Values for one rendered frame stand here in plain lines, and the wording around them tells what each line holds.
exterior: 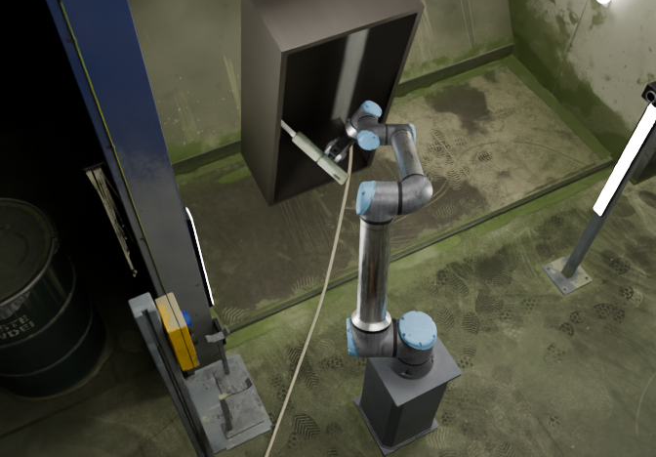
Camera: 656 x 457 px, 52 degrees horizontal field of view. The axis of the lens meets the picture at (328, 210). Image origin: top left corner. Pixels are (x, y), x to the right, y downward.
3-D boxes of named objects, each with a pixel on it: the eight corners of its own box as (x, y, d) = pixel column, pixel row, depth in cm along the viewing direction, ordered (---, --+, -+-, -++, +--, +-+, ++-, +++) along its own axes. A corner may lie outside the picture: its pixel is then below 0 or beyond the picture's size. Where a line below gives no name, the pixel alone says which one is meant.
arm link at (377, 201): (391, 366, 255) (405, 193, 218) (346, 366, 254) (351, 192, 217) (388, 340, 268) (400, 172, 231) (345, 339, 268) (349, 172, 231)
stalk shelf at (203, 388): (184, 380, 251) (184, 378, 250) (239, 354, 257) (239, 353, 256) (214, 455, 234) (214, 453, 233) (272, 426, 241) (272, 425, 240)
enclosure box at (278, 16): (240, 153, 352) (240, -18, 246) (340, 116, 370) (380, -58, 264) (268, 207, 340) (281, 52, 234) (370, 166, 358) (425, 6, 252)
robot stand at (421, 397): (439, 427, 319) (462, 373, 268) (384, 457, 311) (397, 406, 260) (406, 373, 336) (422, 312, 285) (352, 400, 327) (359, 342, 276)
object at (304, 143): (365, 160, 314) (345, 181, 297) (359, 166, 317) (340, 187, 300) (288, 91, 315) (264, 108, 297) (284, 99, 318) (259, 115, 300)
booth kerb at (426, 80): (145, 188, 400) (141, 175, 389) (144, 186, 401) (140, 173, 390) (510, 58, 477) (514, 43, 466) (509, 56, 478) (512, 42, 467)
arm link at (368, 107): (365, 110, 276) (364, 94, 282) (349, 129, 284) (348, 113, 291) (384, 118, 280) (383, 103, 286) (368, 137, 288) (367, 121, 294)
